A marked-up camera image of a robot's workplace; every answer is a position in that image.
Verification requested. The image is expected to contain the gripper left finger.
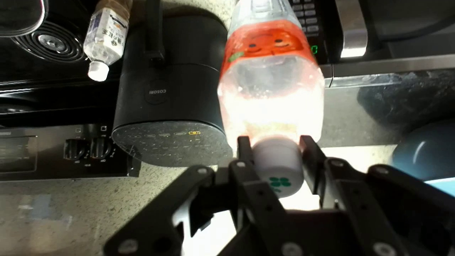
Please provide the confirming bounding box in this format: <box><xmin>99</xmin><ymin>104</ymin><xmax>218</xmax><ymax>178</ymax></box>
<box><xmin>102</xmin><ymin>136</ymin><xmax>289</xmax><ymax>256</ymax></box>

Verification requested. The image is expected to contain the blue bowl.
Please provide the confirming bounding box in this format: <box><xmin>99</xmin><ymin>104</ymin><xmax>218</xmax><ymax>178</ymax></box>
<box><xmin>390</xmin><ymin>120</ymin><xmax>455</xmax><ymax>197</ymax></box>

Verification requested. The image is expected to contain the black stove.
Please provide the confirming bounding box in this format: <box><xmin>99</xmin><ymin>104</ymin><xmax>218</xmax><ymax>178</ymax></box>
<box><xmin>0</xmin><ymin>0</ymin><xmax>141</xmax><ymax>182</ymax></box>

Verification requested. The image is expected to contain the small clear bottle white cap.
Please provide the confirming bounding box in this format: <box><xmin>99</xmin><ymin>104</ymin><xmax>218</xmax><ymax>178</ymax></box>
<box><xmin>83</xmin><ymin>0</ymin><xmax>133</xmax><ymax>82</ymax></box>

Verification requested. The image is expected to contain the black pan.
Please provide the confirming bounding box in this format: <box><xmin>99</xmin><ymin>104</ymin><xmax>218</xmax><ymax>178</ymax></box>
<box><xmin>0</xmin><ymin>0</ymin><xmax>49</xmax><ymax>38</ymax></box>

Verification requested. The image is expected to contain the silver microwave door handle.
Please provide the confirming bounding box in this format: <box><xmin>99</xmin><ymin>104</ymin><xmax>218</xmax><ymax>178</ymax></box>
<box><xmin>335</xmin><ymin>0</ymin><xmax>369</xmax><ymax>59</ymax></box>

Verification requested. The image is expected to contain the stove knob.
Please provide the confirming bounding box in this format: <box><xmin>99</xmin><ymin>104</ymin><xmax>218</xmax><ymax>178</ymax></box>
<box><xmin>63</xmin><ymin>138</ymin><xmax>90</xmax><ymax>160</ymax></box>
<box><xmin>90</xmin><ymin>137</ymin><xmax>115</xmax><ymax>160</ymax></box>

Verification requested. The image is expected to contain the black air fryer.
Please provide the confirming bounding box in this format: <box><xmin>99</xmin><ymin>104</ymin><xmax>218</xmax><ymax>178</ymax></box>
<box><xmin>111</xmin><ymin>0</ymin><xmax>234</xmax><ymax>168</ymax></box>

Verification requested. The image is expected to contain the black microwave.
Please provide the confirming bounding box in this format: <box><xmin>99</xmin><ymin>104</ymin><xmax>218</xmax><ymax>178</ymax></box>
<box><xmin>289</xmin><ymin>0</ymin><xmax>455</xmax><ymax>65</ymax></box>

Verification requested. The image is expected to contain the clear bottle with orange label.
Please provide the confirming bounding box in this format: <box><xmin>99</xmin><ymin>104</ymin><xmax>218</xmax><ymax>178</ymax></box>
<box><xmin>217</xmin><ymin>0</ymin><xmax>326</xmax><ymax>198</ymax></box>

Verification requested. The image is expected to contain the stove burner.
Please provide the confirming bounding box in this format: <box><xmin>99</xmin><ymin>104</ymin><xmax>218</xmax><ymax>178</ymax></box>
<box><xmin>11</xmin><ymin>21</ymin><xmax>86</xmax><ymax>63</ymax></box>

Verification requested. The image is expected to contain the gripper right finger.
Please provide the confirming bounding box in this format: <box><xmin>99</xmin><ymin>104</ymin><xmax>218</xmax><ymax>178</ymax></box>
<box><xmin>300</xmin><ymin>135</ymin><xmax>455</xmax><ymax>256</ymax></box>

